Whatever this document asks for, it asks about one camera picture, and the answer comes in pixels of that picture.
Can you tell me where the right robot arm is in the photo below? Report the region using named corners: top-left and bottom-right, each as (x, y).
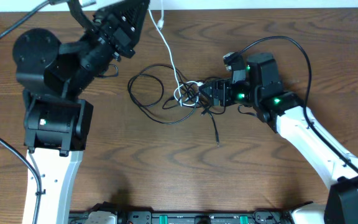
top-left (199, 53), bottom-right (358, 223)

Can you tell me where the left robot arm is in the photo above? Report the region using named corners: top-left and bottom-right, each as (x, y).
top-left (12, 0), bottom-right (149, 223)

